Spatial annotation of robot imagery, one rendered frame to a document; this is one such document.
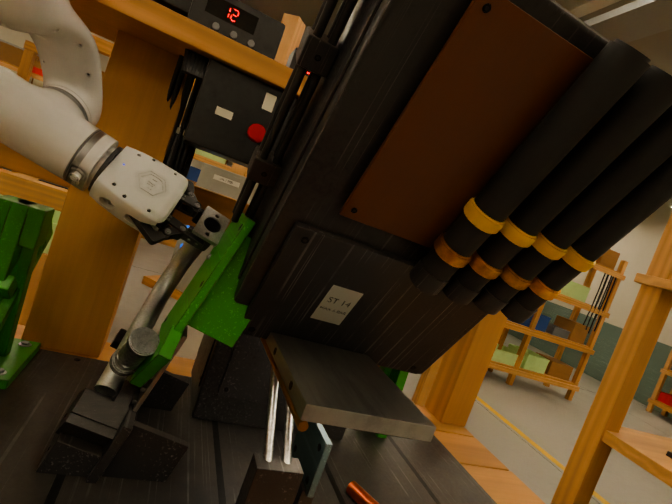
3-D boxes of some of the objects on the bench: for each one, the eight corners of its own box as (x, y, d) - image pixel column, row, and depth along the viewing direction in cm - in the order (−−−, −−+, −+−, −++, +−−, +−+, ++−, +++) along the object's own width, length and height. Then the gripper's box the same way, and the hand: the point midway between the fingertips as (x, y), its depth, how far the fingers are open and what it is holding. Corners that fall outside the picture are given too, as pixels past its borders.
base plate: (542, 568, 71) (547, 557, 71) (-521, 531, 31) (-515, 505, 31) (417, 426, 110) (420, 419, 110) (-124, 329, 70) (-121, 317, 70)
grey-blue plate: (299, 544, 55) (336, 445, 54) (285, 543, 54) (322, 443, 53) (284, 492, 63) (316, 406, 62) (272, 490, 63) (303, 404, 62)
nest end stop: (100, 449, 56) (113, 440, 53) (54, 432, 53) (65, 421, 51) (105, 440, 56) (117, 430, 54) (60, 423, 54) (70, 412, 51)
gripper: (121, 147, 66) (222, 214, 73) (56, 217, 55) (181, 287, 62) (136, 116, 62) (242, 190, 68) (68, 186, 51) (203, 266, 57)
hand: (202, 229), depth 65 cm, fingers closed on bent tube, 3 cm apart
